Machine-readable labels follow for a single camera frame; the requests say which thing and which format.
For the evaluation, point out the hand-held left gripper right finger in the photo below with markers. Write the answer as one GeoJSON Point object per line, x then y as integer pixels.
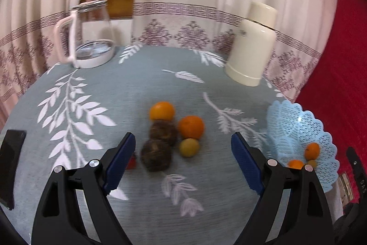
{"type": "Point", "coordinates": [248, 164]}

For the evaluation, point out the dark brown water chestnut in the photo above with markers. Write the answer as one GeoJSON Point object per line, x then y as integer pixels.
{"type": "Point", "coordinates": [156, 154]}
{"type": "Point", "coordinates": [163, 132]}

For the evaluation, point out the small green fruit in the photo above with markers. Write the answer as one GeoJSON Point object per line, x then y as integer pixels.
{"type": "Point", "coordinates": [312, 163]}

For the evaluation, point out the red cherry tomato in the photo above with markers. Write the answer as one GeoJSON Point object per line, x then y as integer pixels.
{"type": "Point", "coordinates": [132, 163]}

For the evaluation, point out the yellowish orange tangerine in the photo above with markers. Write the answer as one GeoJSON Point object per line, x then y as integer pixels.
{"type": "Point", "coordinates": [162, 111]}

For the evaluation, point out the grey leaf-print tablecloth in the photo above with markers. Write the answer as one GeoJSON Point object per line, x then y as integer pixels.
{"type": "Point", "coordinates": [160, 84]}

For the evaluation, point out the small orange tangerine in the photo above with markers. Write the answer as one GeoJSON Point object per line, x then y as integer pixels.
{"type": "Point", "coordinates": [295, 164]}

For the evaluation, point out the small yellow-green fruit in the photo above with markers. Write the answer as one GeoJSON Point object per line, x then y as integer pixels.
{"type": "Point", "coordinates": [189, 147]}

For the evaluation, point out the cream thermos jug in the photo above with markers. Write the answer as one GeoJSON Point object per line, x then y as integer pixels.
{"type": "Point", "coordinates": [252, 55]}

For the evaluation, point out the light blue lattice basket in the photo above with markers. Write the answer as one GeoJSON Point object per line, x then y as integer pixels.
{"type": "Point", "coordinates": [286, 130]}

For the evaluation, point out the red cloth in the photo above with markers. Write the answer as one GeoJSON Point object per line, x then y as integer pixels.
{"type": "Point", "coordinates": [344, 61]}

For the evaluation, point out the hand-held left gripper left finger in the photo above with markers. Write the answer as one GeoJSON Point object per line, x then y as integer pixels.
{"type": "Point", "coordinates": [120, 164]}

